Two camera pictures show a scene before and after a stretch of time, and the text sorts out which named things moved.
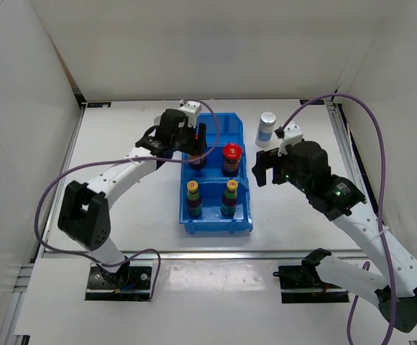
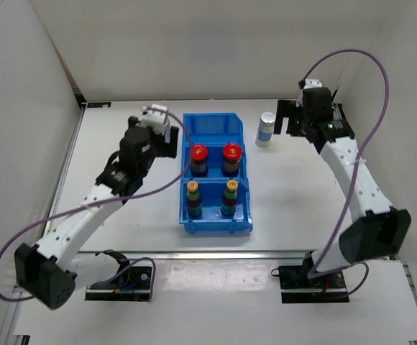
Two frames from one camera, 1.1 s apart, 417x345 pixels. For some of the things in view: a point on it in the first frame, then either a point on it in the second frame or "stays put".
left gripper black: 196,146 to 165,149
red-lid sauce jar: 231,154 stays put
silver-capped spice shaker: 266,126 stays put
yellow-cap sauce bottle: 194,206 stays put
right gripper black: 265,160 to 285,108
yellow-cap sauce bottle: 230,198 stays put
